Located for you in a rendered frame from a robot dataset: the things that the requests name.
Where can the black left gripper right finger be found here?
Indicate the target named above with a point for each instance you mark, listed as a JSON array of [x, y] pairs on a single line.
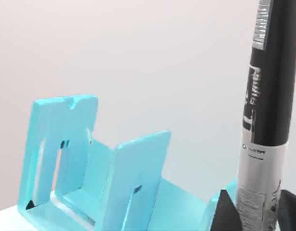
[[289, 210]]

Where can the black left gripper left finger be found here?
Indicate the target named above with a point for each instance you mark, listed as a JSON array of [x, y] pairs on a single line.
[[225, 214]]

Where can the black and white book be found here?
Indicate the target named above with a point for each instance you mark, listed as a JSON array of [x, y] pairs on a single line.
[[270, 108]]

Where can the light blue rack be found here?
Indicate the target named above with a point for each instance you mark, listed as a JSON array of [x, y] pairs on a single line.
[[66, 154]]

